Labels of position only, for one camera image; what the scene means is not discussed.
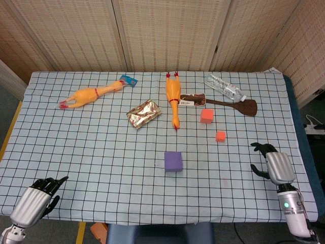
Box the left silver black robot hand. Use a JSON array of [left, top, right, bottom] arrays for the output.
[[9, 176, 70, 228]]

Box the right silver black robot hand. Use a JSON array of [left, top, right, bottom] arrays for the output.
[[250, 142, 297, 185]]

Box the large orange foam cube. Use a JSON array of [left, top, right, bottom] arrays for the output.
[[200, 109, 215, 125]]

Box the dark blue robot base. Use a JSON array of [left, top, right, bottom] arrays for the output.
[[106, 222, 215, 244]]

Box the blue padded table edge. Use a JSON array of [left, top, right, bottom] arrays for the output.
[[282, 75, 322, 218]]

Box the white power strip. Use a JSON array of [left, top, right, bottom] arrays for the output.
[[303, 123, 325, 135]]

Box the dark wooden spatula with label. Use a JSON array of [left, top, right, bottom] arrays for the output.
[[179, 93, 258, 117]]

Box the orange block under table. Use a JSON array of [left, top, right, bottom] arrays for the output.
[[90, 222, 109, 240]]

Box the blue checked tablecloth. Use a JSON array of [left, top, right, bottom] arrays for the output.
[[0, 67, 319, 226]]

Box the clear plastic water bottle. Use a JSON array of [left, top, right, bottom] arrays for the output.
[[204, 73, 247, 103]]

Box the purple foam cube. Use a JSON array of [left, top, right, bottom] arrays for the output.
[[164, 151, 184, 174]]

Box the rubber chicken in clear wrap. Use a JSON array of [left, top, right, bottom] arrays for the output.
[[58, 80, 125, 110]]

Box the yellow rubber chicken toy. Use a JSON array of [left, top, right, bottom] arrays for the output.
[[165, 71, 182, 132]]

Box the gold foil snack package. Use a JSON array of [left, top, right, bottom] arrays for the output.
[[126, 99, 163, 130]]

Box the blue cardboard hang tag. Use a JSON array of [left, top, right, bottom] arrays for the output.
[[119, 75, 139, 88]]

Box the beige woven folding screen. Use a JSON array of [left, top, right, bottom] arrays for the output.
[[0, 0, 325, 109]]

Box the white power cable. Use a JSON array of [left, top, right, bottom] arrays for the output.
[[305, 114, 318, 127]]

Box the black cable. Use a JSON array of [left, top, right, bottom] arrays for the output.
[[233, 223, 246, 244]]

